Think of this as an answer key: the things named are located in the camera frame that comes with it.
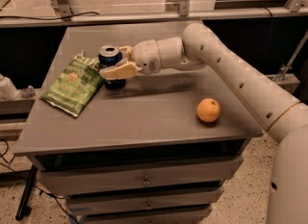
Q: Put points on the black metal leg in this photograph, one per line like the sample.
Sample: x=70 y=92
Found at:
x=23 y=204

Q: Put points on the orange fruit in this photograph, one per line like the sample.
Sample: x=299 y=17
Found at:
x=208 y=110

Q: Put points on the grey drawer cabinet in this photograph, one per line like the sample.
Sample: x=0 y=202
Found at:
x=151 y=120

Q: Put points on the top grey drawer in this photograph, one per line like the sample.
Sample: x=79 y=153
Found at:
x=102 y=179

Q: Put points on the middle grey drawer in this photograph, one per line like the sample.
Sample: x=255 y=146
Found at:
x=144 y=199

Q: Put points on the grey metal railing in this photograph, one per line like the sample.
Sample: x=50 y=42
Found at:
x=92 y=18

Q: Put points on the blue pepsi can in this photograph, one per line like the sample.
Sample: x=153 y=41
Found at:
x=109 y=56

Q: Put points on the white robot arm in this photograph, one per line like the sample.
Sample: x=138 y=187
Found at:
x=280 y=114

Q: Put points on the green jalapeno chip bag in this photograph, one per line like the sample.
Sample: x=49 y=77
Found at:
x=75 y=86

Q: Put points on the bottom grey drawer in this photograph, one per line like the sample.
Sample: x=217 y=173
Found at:
x=159 y=216

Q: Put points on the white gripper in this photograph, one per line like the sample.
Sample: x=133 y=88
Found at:
x=145 y=56

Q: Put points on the grey drawer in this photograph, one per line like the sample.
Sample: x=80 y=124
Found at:
x=144 y=199
x=159 y=216
x=102 y=179

